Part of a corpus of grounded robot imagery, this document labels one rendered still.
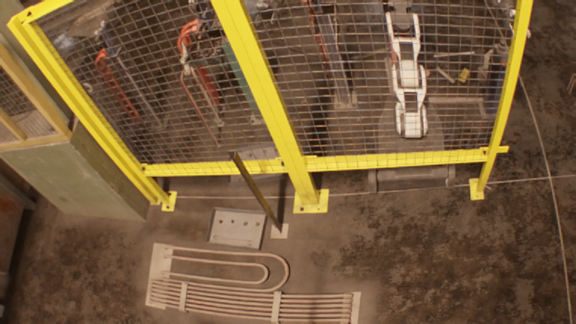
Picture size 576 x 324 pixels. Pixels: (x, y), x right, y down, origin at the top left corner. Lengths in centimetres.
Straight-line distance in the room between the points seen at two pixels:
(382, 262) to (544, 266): 118
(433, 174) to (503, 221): 64
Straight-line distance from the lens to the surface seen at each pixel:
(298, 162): 222
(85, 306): 317
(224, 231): 271
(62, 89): 222
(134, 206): 289
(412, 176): 244
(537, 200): 278
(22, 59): 225
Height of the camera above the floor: 231
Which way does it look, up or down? 54 degrees down
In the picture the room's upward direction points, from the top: 24 degrees counter-clockwise
